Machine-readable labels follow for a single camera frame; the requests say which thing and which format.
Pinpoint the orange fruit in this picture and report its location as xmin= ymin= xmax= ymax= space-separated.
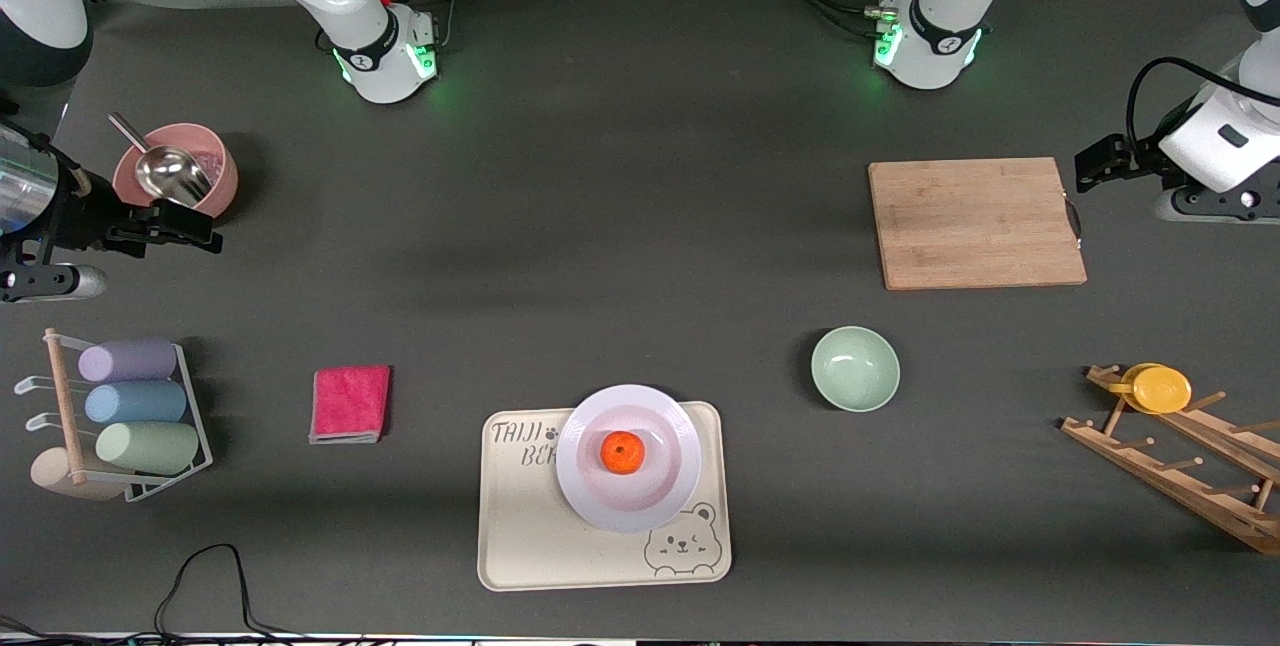
xmin=600 ymin=431 xmax=646 ymax=475

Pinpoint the white round plate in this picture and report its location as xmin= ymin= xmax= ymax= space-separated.
xmin=556 ymin=384 xmax=703 ymax=534

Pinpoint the metal scoop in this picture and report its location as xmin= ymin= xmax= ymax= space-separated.
xmin=108 ymin=112 xmax=214 ymax=209

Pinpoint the pink bowl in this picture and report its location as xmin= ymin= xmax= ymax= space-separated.
xmin=112 ymin=122 xmax=240 ymax=220

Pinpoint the purple cup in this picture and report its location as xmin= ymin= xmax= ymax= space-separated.
xmin=78 ymin=339 xmax=179 ymax=384

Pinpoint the wooden cutting board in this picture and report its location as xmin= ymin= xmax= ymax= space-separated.
xmin=868 ymin=157 xmax=1089 ymax=291

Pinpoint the blue cup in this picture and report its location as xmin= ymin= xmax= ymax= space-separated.
xmin=84 ymin=380 xmax=188 ymax=425

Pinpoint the green cup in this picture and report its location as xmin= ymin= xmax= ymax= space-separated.
xmin=95 ymin=421 xmax=201 ymax=476

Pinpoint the yellow cup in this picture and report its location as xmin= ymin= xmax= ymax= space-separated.
xmin=1108 ymin=363 xmax=1193 ymax=415

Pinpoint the pink folded cloth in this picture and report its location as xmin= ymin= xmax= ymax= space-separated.
xmin=308 ymin=365 xmax=393 ymax=445

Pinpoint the beige cup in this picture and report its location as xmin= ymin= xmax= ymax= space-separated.
xmin=30 ymin=446 xmax=126 ymax=502

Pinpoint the wooden peg drying rack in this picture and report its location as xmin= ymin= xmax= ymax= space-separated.
xmin=1060 ymin=364 xmax=1280 ymax=556

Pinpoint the light green bowl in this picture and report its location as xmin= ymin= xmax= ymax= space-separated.
xmin=810 ymin=325 xmax=901 ymax=414

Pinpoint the beige bear print tray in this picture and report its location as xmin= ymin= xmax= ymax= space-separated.
xmin=477 ymin=401 xmax=733 ymax=592

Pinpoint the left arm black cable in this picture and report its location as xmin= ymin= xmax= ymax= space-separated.
xmin=1126 ymin=56 xmax=1280 ymax=153

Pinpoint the white wire cup rack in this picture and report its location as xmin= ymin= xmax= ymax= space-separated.
xmin=14 ymin=328 xmax=214 ymax=504

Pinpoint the black cable loop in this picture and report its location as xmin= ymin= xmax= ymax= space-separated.
xmin=0 ymin=543 xmax=331 ymax=646

